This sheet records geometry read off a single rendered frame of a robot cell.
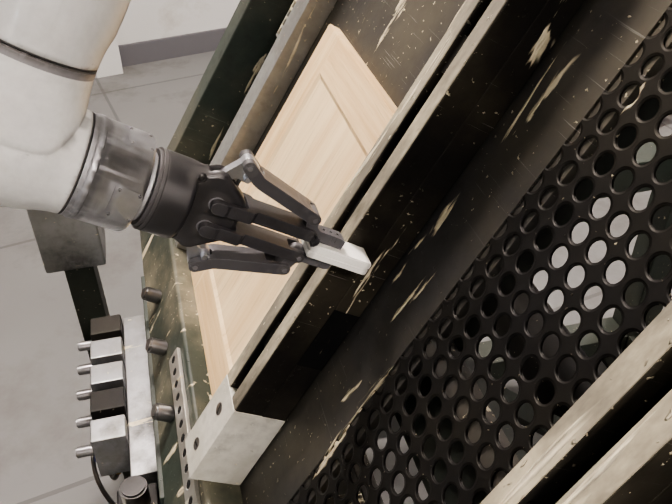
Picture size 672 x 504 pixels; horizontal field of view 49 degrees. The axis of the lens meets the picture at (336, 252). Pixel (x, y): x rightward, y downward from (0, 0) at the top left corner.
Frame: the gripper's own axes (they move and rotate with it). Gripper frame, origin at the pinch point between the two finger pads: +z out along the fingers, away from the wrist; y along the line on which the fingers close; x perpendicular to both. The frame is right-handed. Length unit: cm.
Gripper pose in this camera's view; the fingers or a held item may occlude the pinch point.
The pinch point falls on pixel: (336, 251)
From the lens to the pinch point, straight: 73.5
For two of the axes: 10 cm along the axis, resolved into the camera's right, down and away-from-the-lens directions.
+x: -2.5, -5.9, 7.7
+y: 5.0, -7.6, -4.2
